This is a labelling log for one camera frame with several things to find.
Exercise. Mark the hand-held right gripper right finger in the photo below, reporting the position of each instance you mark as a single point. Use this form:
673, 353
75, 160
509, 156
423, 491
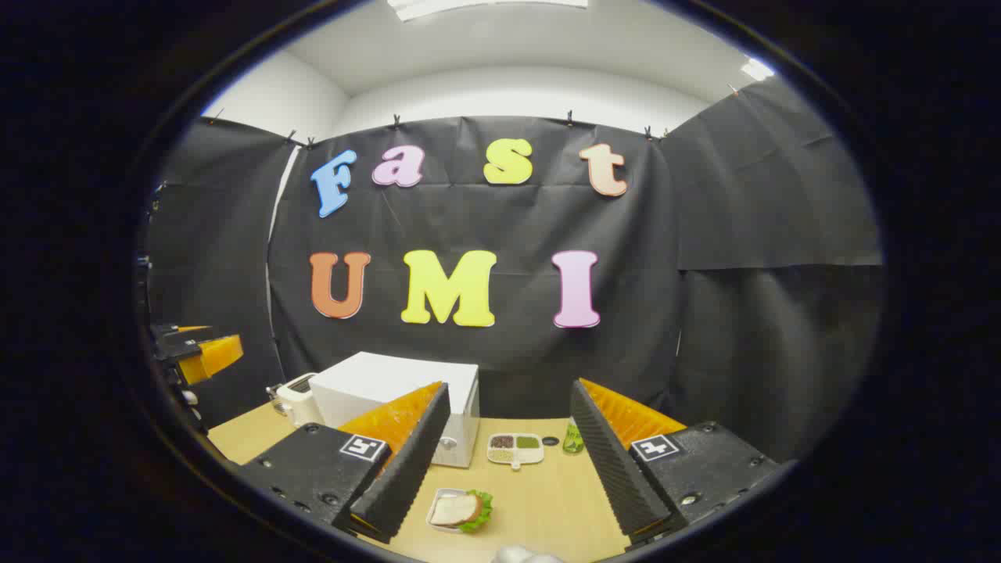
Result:
614, 469

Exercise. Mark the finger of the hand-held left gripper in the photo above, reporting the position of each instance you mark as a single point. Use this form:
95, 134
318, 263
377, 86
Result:
215, 356
195, 329

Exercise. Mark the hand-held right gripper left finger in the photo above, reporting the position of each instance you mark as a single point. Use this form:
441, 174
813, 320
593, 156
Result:
407, 469

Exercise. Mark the sandwich with lettuce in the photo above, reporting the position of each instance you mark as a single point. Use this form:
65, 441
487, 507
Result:
457, 510

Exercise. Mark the white microwave oven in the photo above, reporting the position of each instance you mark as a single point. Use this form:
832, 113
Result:
375, 383

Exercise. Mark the white rectangular plate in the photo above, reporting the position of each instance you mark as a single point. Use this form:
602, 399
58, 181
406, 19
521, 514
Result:
443, 493

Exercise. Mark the green drink bottle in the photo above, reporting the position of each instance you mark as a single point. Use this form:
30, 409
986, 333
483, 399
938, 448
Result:
572, 442

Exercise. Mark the white toaster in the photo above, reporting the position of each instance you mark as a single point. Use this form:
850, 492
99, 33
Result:
297, 400

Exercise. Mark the divided dish of grains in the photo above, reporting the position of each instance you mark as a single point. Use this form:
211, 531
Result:
516, 450

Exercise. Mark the ceiling light panel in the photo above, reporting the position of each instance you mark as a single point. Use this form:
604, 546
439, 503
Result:
485, 6
757, 69

